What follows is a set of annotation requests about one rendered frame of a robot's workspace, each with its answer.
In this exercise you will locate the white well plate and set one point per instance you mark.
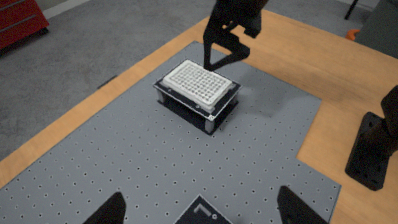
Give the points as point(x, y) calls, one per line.
point(194, 82)

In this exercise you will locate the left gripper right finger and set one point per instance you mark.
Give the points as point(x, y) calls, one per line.
point(293, 210)

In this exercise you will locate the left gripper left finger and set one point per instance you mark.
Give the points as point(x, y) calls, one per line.
point(112, 211)

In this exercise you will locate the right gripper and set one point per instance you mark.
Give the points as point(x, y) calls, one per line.
point(246, 13)

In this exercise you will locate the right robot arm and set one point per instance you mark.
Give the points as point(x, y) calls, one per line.
point(373, 148)

